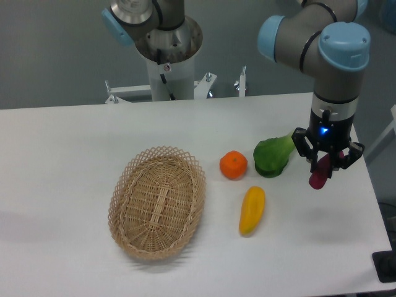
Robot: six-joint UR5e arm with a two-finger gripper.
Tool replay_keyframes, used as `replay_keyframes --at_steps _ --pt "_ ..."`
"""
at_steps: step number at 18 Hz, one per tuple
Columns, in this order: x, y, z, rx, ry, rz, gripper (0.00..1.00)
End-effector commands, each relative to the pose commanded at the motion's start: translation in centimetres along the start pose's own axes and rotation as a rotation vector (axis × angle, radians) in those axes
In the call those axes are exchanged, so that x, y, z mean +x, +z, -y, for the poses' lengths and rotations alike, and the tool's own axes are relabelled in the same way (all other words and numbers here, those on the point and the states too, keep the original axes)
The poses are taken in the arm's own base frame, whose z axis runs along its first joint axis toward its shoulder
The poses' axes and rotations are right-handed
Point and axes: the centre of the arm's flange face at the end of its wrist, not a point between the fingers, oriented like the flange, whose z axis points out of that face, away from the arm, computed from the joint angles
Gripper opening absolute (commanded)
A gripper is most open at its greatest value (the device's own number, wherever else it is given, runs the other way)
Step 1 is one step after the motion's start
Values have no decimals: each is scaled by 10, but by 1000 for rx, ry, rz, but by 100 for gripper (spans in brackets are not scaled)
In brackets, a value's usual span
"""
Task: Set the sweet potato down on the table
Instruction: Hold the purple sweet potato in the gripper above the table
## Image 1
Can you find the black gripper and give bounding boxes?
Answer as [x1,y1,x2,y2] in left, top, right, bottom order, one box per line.
[291,100,365,178]

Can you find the purple sweet potato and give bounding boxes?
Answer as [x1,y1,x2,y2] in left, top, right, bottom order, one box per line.
[309,154,331,190]

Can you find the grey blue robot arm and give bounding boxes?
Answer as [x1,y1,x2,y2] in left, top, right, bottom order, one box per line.
[101,1,371,178]

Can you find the green bok choy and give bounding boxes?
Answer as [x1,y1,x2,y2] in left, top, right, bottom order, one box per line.
[253,132,295,178]

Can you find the yellow mango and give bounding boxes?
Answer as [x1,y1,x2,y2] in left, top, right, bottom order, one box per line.
[239,186,265,236]

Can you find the orange tangerine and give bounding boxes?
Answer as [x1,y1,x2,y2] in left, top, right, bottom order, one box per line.
[219,150,248,179]

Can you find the black device at table edge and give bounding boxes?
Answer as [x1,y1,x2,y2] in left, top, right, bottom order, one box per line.
[372,251,395,283]

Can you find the blue object top right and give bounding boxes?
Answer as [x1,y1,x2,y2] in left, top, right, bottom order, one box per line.
[379,0,396,34]

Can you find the woven wicker basket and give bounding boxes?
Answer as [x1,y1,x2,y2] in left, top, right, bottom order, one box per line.
[108,146,206,260]

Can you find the white frame at right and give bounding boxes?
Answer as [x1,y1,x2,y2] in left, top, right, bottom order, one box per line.
[364,105,395,166]

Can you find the black cable on pedestal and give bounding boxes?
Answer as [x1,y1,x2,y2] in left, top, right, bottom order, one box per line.
[155,48,177,101]

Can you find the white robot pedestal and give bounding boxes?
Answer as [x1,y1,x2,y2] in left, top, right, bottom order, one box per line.
[102,9,217,104]

